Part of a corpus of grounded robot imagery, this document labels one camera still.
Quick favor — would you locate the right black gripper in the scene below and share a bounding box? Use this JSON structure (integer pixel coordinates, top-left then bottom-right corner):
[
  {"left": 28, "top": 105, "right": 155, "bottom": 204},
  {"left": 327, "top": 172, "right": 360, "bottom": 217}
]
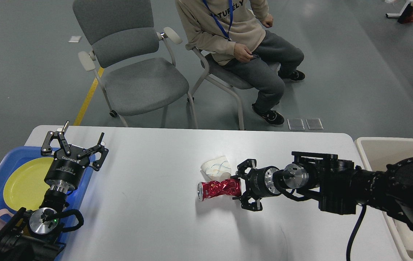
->
[{"left": 231, "top": 159, "right": 281, "bottom": 211}]

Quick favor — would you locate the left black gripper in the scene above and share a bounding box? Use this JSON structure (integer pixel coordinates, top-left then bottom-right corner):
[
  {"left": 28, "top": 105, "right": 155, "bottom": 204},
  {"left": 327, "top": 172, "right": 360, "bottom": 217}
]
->
[{"left": 41, "top": 121, "right": 109, "bottom": 191}]

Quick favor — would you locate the crushed red can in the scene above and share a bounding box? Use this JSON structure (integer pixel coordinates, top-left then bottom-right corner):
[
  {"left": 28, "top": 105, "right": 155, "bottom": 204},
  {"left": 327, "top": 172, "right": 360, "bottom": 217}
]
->
[{"left": 197, "top": 178, "right": 242, "bottom": 202}]

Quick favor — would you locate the white tissue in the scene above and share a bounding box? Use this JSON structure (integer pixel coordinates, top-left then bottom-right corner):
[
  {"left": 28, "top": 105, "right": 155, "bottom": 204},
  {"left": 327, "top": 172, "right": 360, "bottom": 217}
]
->
[{"left": 200, "top": 156, "right": 232, "bottom": 182}]

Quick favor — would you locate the yellow plate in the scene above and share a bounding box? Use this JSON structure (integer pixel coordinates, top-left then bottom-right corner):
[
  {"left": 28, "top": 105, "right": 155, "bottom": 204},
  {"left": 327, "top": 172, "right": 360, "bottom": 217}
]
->
[{"left": 3, "top": 157, "right": 53, "bottom": 211}]

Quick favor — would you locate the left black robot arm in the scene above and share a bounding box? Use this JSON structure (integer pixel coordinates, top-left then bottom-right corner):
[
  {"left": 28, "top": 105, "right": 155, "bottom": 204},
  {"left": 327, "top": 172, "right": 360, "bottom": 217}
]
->
[{"left": 0, "top": 121, "right": 109, "bottom": 261}]

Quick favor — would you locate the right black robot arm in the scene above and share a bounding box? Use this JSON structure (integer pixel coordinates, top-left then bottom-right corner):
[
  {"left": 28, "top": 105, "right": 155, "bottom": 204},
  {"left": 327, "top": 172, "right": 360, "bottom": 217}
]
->
[{"left": 232, "top": 151, "right": 413, "bottom": 260}]

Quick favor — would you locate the blue plastic tray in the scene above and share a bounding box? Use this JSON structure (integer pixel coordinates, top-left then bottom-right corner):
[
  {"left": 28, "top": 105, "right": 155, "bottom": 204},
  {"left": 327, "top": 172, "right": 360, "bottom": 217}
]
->
[{"left": 0, "top": 146, "right": 94, "bottom": 243}]

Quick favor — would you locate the grey office chair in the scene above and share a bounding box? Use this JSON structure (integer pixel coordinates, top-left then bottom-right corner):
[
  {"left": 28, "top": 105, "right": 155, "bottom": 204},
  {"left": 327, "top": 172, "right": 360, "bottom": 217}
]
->
[{"left": 72, "top": 0, "right": 198, "bottom": 128}]

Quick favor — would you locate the person's wheeled chair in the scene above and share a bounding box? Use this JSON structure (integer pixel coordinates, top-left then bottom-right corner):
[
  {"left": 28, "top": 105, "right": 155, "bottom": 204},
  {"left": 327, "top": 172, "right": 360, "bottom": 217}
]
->
[{"left": 185, "top": 46, "right": 254, "bottom": 131}]

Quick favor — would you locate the beige plastic bin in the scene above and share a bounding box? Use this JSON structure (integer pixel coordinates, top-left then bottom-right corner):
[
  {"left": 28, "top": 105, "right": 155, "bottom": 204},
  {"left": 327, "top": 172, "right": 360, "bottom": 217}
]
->
[{"left": 355, "top": 137, "right": 413, "bottom": 261}]

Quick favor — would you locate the seated person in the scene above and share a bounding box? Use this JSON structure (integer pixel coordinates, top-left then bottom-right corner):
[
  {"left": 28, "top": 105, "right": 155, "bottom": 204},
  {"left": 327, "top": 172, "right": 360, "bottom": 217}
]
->
[{"left": 175, "top": 0, "right": 306, "bottom": 125}]

